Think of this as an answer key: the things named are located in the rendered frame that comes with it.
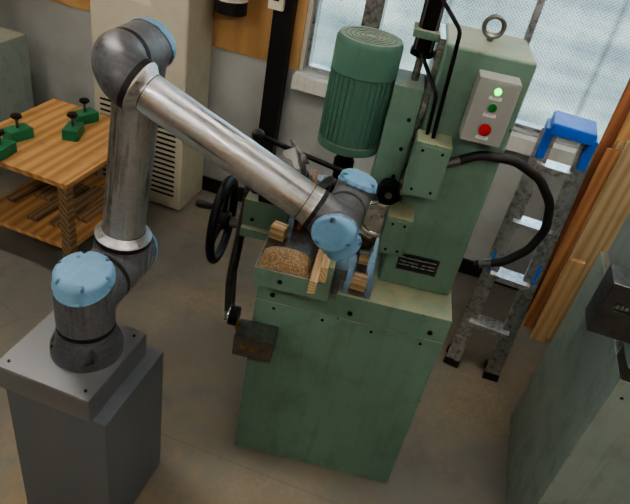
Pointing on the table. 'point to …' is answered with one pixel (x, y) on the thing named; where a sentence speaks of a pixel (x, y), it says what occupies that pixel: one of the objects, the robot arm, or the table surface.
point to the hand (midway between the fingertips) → (285, 162)
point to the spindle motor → (359, 90)
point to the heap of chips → (286, 260)
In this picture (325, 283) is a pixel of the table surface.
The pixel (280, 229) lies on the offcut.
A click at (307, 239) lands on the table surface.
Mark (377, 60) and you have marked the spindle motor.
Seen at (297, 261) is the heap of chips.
